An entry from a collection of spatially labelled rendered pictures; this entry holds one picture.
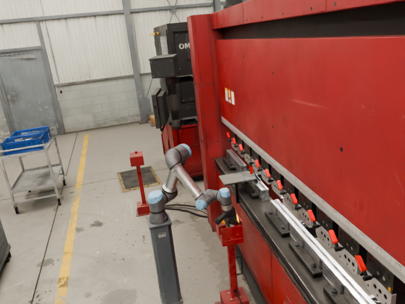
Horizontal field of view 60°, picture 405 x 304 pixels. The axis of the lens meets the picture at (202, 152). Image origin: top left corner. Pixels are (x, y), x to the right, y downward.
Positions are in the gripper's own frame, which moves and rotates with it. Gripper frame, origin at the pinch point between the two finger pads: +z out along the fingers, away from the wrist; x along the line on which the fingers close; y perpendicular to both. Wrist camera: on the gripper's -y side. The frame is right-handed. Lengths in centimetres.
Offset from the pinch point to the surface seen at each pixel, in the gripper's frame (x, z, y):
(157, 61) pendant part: 139, -120, -16
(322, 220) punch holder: -79, -45, 33
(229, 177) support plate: 38.1, -25.7, 15.5
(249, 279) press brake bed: 28, 70, 15
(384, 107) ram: -117, -108, 39
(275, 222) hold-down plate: -25.2, -15.1, 27.5
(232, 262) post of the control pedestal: 2.4, 27.2, -0.4
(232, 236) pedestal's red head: -4.8, 0.5, 1.7
